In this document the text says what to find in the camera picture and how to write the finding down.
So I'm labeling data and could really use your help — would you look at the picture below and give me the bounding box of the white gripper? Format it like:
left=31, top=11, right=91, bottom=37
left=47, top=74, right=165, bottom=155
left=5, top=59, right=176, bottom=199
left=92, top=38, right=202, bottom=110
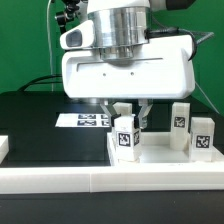
left=60, top=21, right=195, bottom=129

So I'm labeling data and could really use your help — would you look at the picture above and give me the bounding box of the white square table top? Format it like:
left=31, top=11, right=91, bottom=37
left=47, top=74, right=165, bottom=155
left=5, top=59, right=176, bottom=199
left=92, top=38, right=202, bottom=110
left=107, top=132, right=224, bottom=166

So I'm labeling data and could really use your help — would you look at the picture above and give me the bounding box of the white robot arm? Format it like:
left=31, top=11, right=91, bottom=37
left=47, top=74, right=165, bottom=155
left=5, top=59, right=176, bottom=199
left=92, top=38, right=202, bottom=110
left=60, top=0, right=196, bottom=128

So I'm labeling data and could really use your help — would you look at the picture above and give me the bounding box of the white sheet with tag markers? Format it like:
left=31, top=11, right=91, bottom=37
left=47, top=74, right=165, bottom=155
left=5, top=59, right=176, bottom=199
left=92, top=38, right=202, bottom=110
left=55, top=113, right=109, bottom=127

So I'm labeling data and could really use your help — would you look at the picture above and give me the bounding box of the white U-shaped obstacle fence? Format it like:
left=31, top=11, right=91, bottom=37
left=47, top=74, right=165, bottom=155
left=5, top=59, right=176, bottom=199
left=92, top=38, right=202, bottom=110
left=0, top=133, right=224, bottom=195

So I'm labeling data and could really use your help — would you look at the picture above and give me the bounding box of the grey thin cable right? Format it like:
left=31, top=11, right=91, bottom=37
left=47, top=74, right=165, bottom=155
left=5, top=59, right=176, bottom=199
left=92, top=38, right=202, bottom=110
left=194, top=81, right=221, bottom=116

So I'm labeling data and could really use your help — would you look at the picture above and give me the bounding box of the grey thin cable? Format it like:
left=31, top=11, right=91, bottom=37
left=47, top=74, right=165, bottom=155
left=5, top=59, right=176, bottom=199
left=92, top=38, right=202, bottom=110
left=45, top=0, right=56, bottom=92
left=194, top=81, right=221, bottom=116

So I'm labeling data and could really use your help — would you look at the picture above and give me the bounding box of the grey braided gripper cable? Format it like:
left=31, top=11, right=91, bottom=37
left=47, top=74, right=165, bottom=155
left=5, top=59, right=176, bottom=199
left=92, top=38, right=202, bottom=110
left=149, top=14, right=215, bottom=46

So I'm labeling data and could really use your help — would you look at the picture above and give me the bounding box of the black cable bundle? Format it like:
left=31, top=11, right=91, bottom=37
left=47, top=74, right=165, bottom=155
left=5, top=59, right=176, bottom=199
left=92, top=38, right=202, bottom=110
left=17, top=73, right=64, bottom=93

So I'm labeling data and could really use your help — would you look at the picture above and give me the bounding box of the grey thin cable left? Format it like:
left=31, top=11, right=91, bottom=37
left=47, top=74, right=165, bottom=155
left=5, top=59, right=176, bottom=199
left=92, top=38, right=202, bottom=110
left=45, top=0, right=56, bottom=92

